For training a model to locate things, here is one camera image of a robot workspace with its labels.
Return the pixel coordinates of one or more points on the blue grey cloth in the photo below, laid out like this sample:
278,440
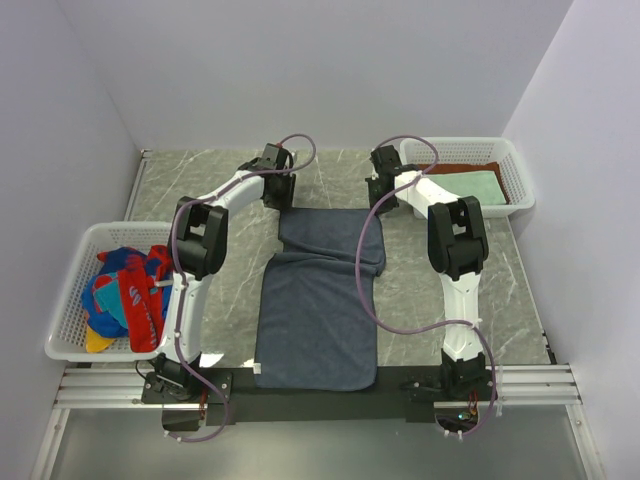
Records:
313,330

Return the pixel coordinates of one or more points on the aluminium front frame rail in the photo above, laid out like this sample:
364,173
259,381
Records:
122,388

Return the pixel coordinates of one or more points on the red patterned cloth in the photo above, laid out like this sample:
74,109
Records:
128,298

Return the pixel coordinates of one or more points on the rust brown towel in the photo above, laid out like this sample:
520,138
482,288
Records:
460,168

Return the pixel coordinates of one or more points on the mint green towel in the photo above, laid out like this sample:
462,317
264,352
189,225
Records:
483,185

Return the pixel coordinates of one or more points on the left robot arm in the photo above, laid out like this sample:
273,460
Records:
197,246

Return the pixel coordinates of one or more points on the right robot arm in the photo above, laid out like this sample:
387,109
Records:
457,248

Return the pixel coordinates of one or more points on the white laundry basket with clothes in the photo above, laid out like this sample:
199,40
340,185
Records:
67,333

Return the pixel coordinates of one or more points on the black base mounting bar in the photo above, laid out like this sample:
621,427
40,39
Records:
397,392

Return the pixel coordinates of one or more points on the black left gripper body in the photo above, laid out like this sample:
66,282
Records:
283,198

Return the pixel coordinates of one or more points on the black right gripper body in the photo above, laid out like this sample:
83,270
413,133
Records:
375,193

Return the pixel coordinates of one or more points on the aluminium table edge rail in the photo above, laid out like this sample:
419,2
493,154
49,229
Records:
146,155

